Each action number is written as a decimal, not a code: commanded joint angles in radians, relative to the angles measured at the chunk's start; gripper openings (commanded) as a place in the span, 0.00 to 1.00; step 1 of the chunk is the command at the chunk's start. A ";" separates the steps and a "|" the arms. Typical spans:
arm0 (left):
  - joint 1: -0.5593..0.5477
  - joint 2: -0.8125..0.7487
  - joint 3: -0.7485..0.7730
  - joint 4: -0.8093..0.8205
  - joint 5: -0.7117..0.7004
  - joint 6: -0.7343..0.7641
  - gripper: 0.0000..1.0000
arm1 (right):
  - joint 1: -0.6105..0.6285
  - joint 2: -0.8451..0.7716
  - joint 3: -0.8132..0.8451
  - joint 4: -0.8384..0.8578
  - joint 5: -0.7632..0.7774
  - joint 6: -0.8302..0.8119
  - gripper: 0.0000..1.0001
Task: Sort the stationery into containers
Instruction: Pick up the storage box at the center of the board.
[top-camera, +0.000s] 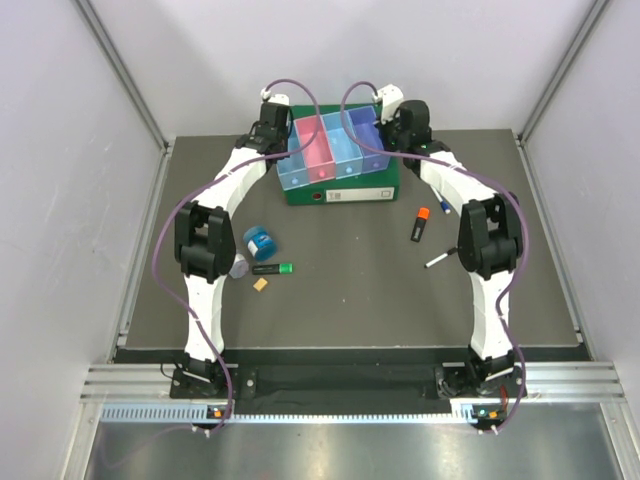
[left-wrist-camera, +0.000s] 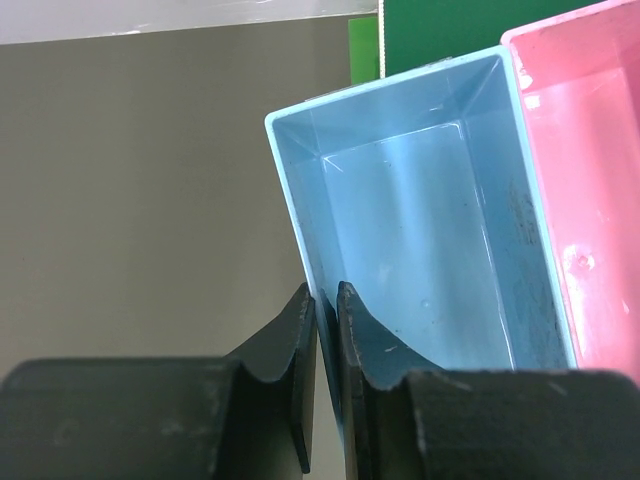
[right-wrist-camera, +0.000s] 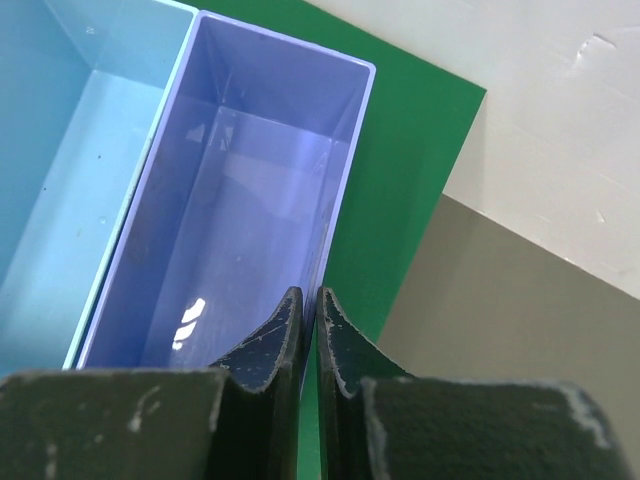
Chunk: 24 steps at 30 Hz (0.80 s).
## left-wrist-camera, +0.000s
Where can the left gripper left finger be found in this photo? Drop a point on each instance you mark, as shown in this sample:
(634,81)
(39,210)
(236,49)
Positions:
(245,415)

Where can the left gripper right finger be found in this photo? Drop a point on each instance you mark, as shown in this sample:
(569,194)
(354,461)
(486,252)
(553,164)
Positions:
(406,418)

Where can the light blue bin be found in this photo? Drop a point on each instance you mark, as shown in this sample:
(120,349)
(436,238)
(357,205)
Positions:
(420,190)

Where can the green ring binder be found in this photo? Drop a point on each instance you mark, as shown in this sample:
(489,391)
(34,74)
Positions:
(408,34)

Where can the pink bin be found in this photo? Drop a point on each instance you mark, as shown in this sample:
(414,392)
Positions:
(578,77)

